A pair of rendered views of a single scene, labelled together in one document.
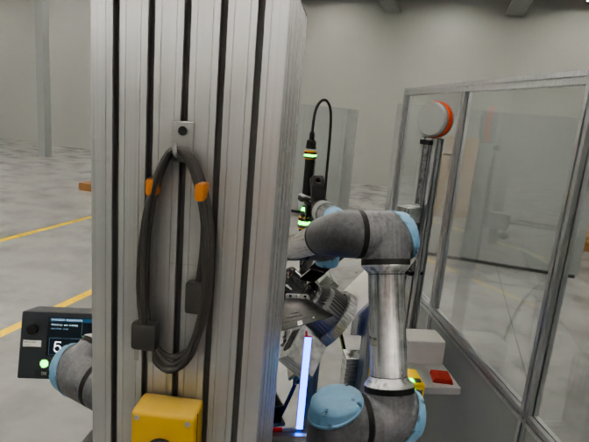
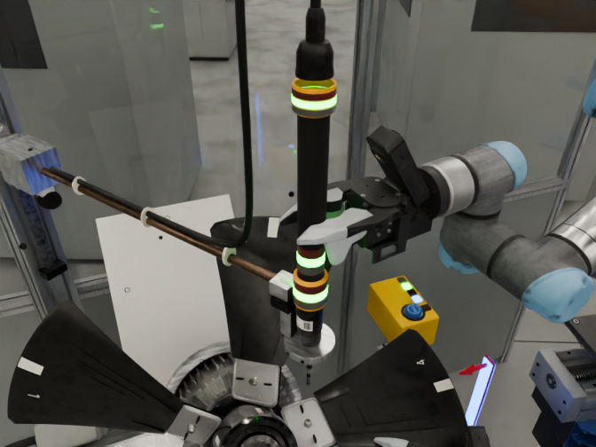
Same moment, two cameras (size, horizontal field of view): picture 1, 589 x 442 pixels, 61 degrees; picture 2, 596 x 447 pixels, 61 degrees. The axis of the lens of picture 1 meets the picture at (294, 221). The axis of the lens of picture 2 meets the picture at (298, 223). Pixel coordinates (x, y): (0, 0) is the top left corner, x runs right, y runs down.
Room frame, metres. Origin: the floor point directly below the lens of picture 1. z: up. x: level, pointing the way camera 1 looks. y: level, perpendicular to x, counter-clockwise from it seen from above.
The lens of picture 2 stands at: (1.93, 0.42, 1.90)
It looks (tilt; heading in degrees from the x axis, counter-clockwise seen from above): 35 degrees down; 255
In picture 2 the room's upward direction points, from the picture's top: straight up
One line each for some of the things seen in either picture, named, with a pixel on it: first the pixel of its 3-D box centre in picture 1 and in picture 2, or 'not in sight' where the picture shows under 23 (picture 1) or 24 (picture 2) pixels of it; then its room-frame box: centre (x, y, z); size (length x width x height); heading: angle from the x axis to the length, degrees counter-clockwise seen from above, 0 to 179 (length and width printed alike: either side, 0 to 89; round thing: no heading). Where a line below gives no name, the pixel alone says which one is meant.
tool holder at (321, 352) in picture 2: not in sight; (303, 316); (1.81, -0.04, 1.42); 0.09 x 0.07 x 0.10; 131
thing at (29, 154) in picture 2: (409, 214); (27, 163); (2.21, -0.51, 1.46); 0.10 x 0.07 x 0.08; 131
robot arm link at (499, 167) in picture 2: (331, 218); (481, 175); (1.53, -0.12, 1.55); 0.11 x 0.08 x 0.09; 16
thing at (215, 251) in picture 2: not in sight; (145, 218); (2.00, -0.27, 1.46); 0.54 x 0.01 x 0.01; 131
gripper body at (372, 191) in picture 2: (316, 210); (392, 209); (1.68, -0.07, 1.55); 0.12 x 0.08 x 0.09; 16
